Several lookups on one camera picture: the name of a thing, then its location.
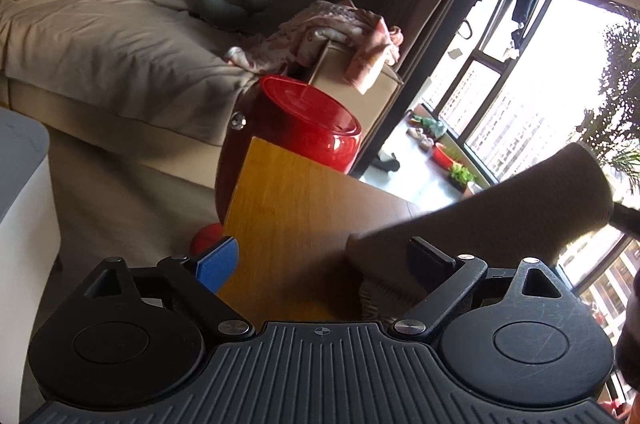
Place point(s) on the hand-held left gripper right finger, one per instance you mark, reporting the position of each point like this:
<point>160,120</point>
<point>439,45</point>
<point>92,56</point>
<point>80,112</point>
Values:
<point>425,266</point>

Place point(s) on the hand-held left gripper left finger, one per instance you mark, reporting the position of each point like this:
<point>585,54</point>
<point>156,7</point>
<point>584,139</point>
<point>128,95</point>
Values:
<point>217,265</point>

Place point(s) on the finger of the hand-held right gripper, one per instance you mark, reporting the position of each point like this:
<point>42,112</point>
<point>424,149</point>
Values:
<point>627,216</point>

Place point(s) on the brown striped garment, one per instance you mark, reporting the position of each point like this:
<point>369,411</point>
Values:
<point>500,204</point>

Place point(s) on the pink patterned clothes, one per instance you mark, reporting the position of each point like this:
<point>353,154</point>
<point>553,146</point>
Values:
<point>325,17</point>

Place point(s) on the red ball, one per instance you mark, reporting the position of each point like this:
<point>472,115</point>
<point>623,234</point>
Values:
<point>205,238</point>

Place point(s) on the black object on sill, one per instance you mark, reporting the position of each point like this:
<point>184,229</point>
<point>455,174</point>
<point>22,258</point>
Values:
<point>387,162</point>

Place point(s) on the palm plant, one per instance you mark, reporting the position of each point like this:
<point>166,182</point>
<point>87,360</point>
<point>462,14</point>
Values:
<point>620,104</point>

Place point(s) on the red basin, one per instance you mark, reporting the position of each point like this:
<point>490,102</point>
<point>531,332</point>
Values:
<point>445,156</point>

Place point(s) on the green toy figure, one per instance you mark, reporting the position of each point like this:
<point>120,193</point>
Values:
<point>432,125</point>

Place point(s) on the red round bin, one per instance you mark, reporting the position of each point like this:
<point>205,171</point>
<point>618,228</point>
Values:
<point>300,129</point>

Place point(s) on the cardboard box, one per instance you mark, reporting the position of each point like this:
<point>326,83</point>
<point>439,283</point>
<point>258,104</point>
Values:
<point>385,104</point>

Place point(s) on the white cabinet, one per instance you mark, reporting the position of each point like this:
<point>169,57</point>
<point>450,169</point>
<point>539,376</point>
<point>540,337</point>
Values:
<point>25,204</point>

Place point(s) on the beige sofa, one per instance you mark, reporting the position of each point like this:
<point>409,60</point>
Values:
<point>100,39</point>

